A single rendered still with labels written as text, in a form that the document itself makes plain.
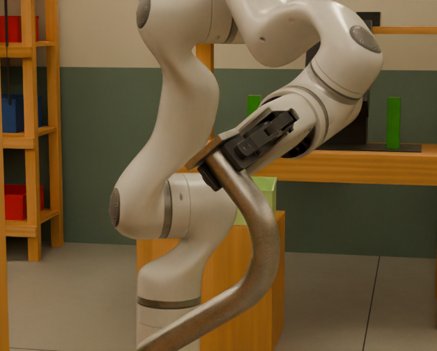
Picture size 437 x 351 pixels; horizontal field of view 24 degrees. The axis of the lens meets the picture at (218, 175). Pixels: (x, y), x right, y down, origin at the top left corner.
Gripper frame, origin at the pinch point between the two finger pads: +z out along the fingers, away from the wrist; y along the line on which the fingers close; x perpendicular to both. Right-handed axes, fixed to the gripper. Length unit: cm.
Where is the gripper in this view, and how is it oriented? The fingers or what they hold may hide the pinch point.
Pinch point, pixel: (227, 163)
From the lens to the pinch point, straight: 105.8
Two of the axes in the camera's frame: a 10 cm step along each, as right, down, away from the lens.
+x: 6.2, 7.8, -0.6
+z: -4.5, 2.9, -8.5
